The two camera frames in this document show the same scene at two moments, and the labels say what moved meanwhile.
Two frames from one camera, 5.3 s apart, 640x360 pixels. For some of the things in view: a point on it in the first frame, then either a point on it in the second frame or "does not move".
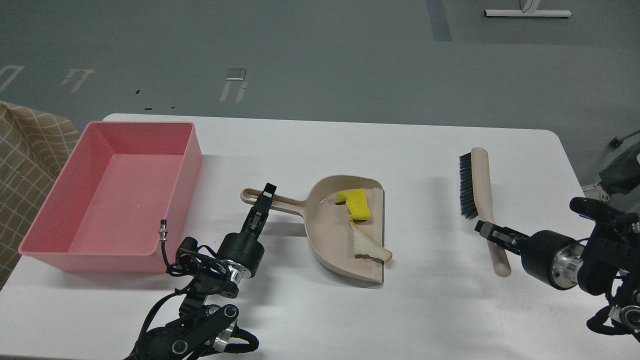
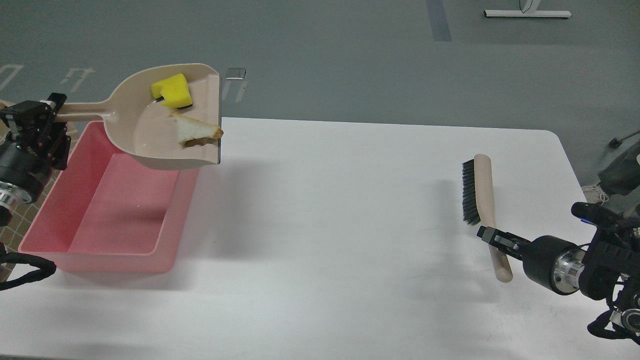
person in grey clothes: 620,175 does not move
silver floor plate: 237,74 does not move
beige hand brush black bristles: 476,199 does not move
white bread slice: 364,244 -> 191,132
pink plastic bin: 124,178 does not move
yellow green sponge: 356,201 -> 174,91
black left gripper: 243,252 -> 22,168
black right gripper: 549,256 does not move
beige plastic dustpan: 329,224 -> 143,128
